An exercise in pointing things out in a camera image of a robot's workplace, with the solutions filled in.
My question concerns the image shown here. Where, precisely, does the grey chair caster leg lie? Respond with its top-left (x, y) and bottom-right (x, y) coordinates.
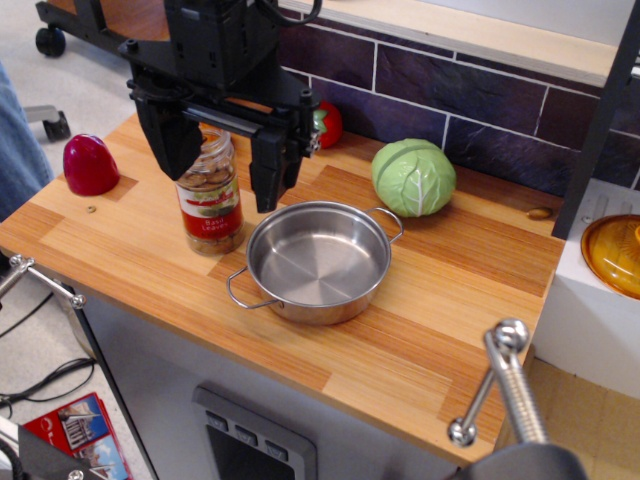
top-left (24, 105), bottom-right (71, 142)

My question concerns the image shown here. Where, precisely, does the grey oven control panel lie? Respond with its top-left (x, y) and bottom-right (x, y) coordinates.
top-left (192, 386), bottom-right (318, 480)

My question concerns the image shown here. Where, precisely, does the green ceramic cabbage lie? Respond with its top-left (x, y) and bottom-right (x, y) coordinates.
top-left (371, 139), bottom-right (457, 218)

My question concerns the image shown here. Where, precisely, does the amber glass lid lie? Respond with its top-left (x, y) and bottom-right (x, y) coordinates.
top-left (581, 214), bottom-right (639, 300)

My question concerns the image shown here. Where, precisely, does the stainless steel pot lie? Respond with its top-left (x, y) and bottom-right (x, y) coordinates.
top-left (226, 201), bottom-right (404, 326)

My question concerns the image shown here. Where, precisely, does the left metal clamp screw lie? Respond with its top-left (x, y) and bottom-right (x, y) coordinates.
top-left (1, 254), bottom-right (86, 310)

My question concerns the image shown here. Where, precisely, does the right metal clamp screw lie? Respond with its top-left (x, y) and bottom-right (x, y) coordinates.
top-left (448, 318), bottom-right (549, 448)

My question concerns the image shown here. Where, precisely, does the metal clamp screw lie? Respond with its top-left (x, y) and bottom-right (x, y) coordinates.
top-left (448, 318), bottom-right (549, 448)
top-left (1, 254), bottom-right (86, 310)

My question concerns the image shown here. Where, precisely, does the clear jar of almonds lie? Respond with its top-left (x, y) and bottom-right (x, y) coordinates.
top-left (175, 123), bottom-right (244, 256)

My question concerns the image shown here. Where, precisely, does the blue jeans leg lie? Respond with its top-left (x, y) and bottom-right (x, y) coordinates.
top-left (1, 65), bottom-right (54, 221)

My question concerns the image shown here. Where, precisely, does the red picture booklet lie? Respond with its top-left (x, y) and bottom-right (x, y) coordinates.
top-left (24, 392), bottom-right (133, 480)

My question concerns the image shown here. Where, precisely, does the black metal shelf post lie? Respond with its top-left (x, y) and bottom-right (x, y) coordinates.
top-left (552, 1), bottom-right (639, 240)

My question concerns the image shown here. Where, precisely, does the red tomato shaped timer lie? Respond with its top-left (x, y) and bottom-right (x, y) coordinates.
top-left (313, 101), bottom-right (343, 149)

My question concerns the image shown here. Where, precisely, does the black wheeled cart base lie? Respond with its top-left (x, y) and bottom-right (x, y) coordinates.
top-left (34, 0), bottom-right (171, 65)

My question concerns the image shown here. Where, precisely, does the black floor cable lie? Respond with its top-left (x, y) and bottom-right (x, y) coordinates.
top-left (0, 292), bottom-right (97, 421)

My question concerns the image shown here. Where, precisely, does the magenta dome shaped object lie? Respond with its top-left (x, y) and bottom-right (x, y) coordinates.
top-left (63, 134), bottom-right (120, 196)

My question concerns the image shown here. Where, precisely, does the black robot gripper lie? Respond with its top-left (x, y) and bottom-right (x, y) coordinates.
top-left (128, 1), bottom-right (321, 213)

